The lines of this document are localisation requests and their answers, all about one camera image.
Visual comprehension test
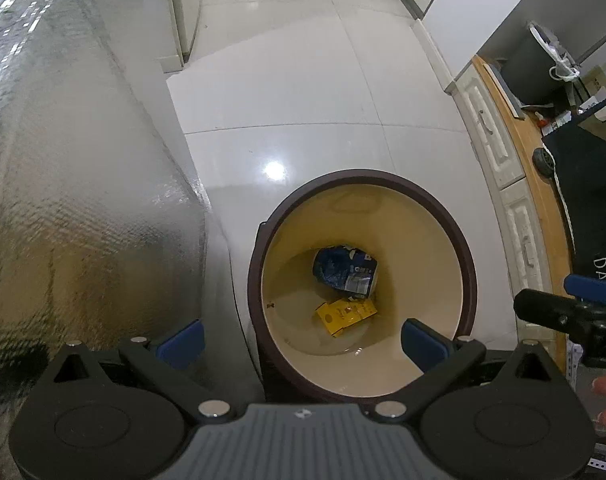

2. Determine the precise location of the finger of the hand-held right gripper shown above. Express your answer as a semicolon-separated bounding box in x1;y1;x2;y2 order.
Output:
513;288;591;333
564;274;606;306

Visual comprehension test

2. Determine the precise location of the dark blue crumpled bag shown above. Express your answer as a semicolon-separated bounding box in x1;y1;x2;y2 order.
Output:
312;244;381;295

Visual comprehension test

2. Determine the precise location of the white refrigerator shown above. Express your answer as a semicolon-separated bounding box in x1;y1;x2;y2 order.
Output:
133;0;204;72

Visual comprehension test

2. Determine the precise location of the white perforated frame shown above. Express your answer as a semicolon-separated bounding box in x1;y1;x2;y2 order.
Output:
563;342;584;396

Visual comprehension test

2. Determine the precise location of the grey flat board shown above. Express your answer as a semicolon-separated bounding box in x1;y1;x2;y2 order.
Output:
486;62;526;118

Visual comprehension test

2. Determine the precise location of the white plastic bin liner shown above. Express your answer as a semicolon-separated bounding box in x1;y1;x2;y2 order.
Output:
528;21;581;82

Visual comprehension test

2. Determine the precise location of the small black wheel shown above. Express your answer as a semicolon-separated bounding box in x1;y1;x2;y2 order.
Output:
533;147;555;178

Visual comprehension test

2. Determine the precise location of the black bear-print cloth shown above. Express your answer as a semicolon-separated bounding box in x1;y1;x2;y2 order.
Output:
540;87;606;291

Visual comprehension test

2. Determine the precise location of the grey trash can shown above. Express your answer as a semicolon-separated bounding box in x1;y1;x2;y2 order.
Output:
500;20;584;106

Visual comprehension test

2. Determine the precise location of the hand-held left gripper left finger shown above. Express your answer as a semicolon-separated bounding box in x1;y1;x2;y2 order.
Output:
42;319;237;423

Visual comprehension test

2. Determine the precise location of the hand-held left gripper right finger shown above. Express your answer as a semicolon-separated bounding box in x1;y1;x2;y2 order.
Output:
370;318;566;422

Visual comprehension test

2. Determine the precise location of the yellow flattened carton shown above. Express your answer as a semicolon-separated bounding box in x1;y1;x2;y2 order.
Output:
315;296;378;338

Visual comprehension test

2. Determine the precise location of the low white drawer cabinet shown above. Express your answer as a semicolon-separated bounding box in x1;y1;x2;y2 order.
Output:
445;55;576;311

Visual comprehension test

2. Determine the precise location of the brown rimmed beige trash bin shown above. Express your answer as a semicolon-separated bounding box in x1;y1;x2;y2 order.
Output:
247;169;479;406

